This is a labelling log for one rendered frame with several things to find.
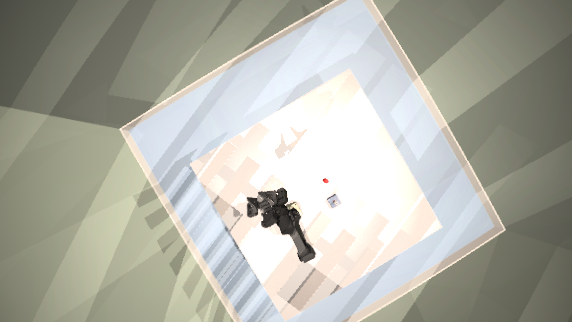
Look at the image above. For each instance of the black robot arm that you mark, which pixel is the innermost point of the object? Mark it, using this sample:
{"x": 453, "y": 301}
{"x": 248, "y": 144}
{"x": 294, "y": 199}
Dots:
{"x": 288, "y": 223}

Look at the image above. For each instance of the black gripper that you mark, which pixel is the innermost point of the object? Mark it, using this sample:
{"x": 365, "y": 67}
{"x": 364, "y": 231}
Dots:
{"x": 270, "y": 199}

